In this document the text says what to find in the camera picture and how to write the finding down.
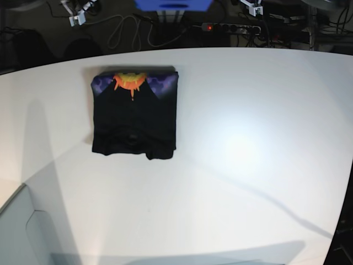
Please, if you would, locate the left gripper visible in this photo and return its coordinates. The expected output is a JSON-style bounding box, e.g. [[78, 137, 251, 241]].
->
[[239, 0, 263, 16]]

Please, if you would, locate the blue plastic box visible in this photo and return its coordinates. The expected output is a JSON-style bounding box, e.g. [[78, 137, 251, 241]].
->
[[135, 0, 213, 12]]

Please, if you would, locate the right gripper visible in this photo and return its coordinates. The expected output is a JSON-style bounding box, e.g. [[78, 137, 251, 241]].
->
[[60, 0, 97, 27]]

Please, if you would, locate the white coiled cable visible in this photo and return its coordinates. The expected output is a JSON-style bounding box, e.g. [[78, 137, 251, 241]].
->
[[82, 13, 183, 50]]

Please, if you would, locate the black T-shirt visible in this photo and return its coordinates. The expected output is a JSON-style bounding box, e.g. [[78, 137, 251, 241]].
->
[[90, 71, 179, 160]]

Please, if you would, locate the black power strip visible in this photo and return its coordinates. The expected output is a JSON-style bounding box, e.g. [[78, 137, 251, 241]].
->
[[191, 22, 261, 36]]

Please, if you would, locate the grey panel bottom left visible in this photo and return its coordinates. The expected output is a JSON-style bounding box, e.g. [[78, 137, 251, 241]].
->
[[1, 184, 81, 264]]

